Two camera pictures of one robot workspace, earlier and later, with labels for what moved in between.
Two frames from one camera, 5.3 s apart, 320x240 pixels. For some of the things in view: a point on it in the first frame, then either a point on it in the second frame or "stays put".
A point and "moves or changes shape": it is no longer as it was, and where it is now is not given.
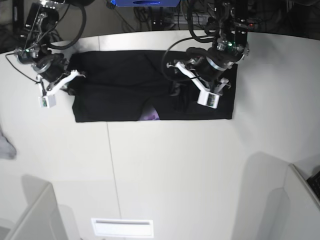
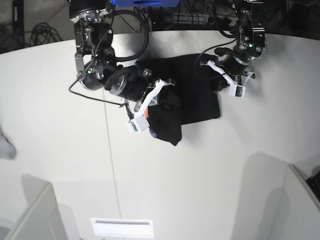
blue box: x=145 y=3 stays put
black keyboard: x=314 y=181 stays put
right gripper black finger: x=71 y=92 -> x=168 y=97
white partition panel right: x=303 y=220 stays put
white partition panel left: x=43 y=220 stays put
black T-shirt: x=139 y=85 moves or changes shape
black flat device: x=18 y=22 stays put
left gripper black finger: x=177 y=90 -> x=220 y=84
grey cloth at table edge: x=7 y=151 stays put
